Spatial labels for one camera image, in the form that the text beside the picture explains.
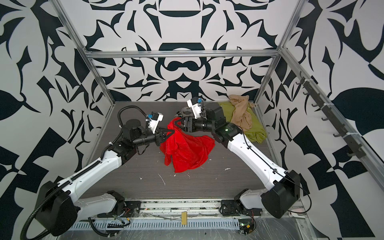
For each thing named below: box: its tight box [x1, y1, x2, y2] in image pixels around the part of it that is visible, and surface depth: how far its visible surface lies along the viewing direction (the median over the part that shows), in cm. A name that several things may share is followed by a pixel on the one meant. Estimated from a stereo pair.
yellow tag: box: [181, 211, 188, 225], surface depth 73 cm
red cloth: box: [159, 117, 216, 174], surface depth 85 cm
